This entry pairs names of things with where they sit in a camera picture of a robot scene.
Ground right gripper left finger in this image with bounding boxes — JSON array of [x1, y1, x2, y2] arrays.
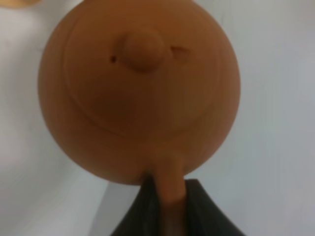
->
[[111, 176, 162, 236]]

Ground brown clay teapot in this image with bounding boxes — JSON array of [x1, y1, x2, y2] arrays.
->
[[38, 0, 240, 236]]

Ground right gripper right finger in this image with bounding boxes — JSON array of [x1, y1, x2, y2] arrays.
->
[[183, 179, 245, 236]]

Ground far orange saucer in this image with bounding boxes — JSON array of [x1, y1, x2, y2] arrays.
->
[[0, 0, 41, 8]]

